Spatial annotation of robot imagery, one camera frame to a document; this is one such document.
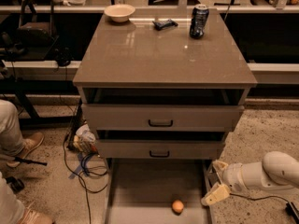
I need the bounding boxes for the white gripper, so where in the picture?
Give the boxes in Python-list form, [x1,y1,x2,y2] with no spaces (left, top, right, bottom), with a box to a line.
[201,160,252,206]

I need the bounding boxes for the orange fruit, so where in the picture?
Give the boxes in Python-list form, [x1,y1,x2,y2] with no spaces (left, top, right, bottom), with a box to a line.
[172,200,184,215]

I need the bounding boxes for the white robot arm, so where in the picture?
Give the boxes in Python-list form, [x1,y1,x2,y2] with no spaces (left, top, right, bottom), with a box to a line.
[201,151,299,206]

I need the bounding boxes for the grey bottom drawer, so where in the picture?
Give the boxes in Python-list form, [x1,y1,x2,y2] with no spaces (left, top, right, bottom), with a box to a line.
[105,159,215,224]

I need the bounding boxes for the grey drawer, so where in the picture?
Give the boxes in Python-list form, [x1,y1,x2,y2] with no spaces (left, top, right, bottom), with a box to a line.
[96,131,227,160]
[105,159,215,224]
[81,88,246,133]

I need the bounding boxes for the grey drawer cabinet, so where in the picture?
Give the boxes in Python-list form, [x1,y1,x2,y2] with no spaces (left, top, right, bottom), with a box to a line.
[74,7,256,224]

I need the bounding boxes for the grey middle drawer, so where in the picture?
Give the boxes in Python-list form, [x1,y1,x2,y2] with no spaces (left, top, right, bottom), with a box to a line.
[96,131,227,160]

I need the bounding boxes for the grey top drawer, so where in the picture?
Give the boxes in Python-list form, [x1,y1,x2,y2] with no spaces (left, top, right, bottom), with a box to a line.
[81,88,246,133]

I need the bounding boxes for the black power adapter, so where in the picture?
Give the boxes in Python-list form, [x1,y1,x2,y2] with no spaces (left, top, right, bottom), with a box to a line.
[207,173,221,188]

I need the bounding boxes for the crumpled snack bag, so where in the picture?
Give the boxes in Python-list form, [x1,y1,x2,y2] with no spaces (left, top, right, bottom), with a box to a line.
[73,124,97,154]

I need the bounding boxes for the dark blue soda can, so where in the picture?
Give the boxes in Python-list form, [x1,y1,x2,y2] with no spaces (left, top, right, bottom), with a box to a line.
[190,4,209,39]

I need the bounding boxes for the black stick tool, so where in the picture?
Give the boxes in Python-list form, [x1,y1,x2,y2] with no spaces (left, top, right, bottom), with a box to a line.
[13,157,48,166]

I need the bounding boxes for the white ceramic bowl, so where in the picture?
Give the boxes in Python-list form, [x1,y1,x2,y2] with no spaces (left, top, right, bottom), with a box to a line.
[104,4,135,22]

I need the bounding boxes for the black headphones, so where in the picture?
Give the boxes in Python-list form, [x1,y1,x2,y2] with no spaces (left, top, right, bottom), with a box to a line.
[54,48,72,67]

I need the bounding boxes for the small black floor device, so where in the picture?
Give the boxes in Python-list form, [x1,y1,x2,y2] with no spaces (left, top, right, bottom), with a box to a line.
[6,176,24,192]

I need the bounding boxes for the person's upper leg and shoe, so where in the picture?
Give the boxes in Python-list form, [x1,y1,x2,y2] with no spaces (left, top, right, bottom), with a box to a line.
[0,100,45,159]

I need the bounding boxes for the person's leg and shoe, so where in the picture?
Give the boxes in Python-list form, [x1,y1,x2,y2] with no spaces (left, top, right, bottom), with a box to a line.
[0,172,54,224]
[0,100,45,159]

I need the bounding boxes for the person's lower leg and shoe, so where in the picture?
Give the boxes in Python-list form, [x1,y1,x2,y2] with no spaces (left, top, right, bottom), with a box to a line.
[0,172,54,224]

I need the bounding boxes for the black chair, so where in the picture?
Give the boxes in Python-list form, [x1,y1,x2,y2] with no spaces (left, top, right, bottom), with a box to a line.
[16,0,59,61]

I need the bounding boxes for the black floor cables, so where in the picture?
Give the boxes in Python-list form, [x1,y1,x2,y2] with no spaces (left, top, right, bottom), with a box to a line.
[62,131,109,224]

